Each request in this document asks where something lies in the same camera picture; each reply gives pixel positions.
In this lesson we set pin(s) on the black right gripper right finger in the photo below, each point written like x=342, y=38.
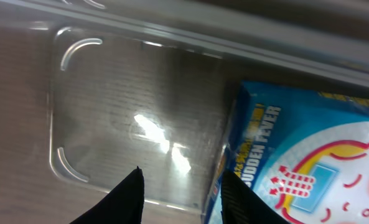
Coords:
x=240, y=205

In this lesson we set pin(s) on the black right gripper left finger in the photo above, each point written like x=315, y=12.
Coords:
x=123, y=205

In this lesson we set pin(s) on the blue Kool Fever box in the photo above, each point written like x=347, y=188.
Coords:
x=304, y=153

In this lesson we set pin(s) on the clear plastic container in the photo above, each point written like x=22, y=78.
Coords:
x=90, y=90

